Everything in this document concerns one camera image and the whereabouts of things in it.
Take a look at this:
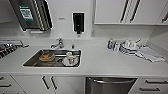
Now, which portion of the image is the dish drying rack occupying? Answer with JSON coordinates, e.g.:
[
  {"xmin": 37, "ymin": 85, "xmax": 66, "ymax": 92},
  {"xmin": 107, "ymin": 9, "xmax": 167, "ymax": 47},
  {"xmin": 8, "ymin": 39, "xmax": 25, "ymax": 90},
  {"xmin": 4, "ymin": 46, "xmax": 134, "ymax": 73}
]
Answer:
[{"xmin": 0, "ymin": 40, "xmax": 29, "ymax": 60}]

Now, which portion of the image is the white two-door base cabinet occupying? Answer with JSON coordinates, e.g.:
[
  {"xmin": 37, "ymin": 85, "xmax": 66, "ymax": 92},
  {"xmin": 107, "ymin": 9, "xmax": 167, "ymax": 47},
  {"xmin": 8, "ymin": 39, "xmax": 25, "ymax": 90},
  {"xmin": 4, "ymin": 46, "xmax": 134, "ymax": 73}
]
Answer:
[{"xmin": 11, "ymin": 74, "xmax": 86, "ymax": 94}]

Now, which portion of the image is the small white container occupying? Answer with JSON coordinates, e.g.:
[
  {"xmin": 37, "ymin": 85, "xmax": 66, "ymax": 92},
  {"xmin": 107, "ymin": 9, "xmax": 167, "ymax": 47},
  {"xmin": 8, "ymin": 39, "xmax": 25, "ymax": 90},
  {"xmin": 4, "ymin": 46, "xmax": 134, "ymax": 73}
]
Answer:
[{"xmin": 113, "ymin": 41, "xmax": 120, "ymax": 52}]

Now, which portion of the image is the chrome faucet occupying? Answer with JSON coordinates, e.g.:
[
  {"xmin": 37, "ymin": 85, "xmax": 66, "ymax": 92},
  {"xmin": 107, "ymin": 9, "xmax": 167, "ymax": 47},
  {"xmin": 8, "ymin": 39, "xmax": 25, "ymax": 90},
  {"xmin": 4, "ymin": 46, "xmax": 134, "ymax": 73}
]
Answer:
[{"xmin": 49, "ymin": 37, "xmax": 64, "ymax": 50}]

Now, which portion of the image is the small blue bottle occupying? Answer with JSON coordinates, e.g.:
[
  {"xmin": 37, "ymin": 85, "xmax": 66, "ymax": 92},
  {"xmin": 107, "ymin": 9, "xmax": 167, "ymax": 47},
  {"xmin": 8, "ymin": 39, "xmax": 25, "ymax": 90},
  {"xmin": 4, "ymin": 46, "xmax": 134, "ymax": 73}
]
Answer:
[{"xmin": 107, "ymin": 37, "xmax": 115, "ymax": 50}]

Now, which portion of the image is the black wall soap dispenser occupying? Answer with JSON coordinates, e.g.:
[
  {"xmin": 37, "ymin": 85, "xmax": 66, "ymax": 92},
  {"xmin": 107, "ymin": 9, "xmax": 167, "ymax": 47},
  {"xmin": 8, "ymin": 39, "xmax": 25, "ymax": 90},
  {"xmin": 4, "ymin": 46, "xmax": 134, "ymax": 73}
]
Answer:
[{"xmin": 72, "ymin": 12, "xmax": 85, "ymax": 35}]

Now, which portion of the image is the white drawer stack beside dishwasher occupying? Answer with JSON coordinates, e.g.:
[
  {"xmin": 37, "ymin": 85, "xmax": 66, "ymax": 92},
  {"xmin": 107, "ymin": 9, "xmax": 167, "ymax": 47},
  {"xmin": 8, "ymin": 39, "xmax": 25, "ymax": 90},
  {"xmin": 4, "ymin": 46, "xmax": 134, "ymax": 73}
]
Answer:
[{"xmin": 129, "ymin": 77, "xmax": 168, "ymax": 94}]

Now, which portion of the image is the stainless steel sink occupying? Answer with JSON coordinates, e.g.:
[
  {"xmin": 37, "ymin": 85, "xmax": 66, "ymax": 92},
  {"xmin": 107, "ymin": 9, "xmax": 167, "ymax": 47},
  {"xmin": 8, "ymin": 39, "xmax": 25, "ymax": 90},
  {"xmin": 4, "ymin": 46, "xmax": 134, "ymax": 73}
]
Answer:
[{"xmin": 22, "ymin": 48, "xmax": 83, "ymax": 69}]

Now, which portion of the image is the white drawer stack beside microwave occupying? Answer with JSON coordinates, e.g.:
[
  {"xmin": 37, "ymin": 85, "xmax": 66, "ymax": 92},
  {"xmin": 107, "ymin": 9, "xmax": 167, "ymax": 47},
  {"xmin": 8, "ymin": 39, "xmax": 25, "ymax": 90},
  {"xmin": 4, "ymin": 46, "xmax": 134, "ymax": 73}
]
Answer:
[{"xmin": 0, "ymin": 74, "xmax": 27, "ymax": 94}]

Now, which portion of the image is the small wall label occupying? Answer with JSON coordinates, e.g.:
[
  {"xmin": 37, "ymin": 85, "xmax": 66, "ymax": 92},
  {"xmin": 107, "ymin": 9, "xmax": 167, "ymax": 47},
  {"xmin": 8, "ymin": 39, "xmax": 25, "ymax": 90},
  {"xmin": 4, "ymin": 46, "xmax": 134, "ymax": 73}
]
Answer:
[{"xmin": 57, "ymin": 17, "xmax": 66, "ymax": 21}]

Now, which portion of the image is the black paper towel dispenser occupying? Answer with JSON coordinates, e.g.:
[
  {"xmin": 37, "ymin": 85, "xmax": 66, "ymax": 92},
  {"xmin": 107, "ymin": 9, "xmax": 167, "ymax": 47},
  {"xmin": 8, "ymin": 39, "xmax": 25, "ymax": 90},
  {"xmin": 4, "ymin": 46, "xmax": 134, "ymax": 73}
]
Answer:
[{"xmin": 8, "ymin": 0, "xmax": 54, "ymax": 33}]

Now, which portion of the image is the stack of white plates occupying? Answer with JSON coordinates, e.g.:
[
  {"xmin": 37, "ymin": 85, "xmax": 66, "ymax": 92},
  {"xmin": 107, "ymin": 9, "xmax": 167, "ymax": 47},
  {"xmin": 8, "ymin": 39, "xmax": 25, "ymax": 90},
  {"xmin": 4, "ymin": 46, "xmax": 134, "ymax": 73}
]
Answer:
[{"xmin": 119, "ymin": 38, "xmax": 143, "ymax": 56}]

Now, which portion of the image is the white wall outlet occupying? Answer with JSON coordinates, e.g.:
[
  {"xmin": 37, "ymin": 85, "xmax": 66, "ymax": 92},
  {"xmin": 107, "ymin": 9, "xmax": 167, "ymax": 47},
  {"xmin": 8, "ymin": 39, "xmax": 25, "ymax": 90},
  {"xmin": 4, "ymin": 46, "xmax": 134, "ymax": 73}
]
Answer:
[{"xmin": 90, "ymin": 30, "xmax": 96, "ymax": 38}]

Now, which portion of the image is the orange bowl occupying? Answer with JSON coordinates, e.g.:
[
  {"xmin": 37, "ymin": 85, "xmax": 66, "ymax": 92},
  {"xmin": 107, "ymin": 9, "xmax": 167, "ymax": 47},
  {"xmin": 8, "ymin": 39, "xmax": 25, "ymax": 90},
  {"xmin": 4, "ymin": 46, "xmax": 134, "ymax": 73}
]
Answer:
[{"xmin": 38, "ymin": 51, "xmax": 55, "ymax": 63}]

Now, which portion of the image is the white three-door wall cabinet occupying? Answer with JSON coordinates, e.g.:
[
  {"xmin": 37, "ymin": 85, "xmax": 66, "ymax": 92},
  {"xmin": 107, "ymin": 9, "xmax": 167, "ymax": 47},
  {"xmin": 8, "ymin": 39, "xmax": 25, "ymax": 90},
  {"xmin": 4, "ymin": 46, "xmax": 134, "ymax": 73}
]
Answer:
[{"xmin": 93, "ymin": 0, "xmax": 168, "ymax": 26}]

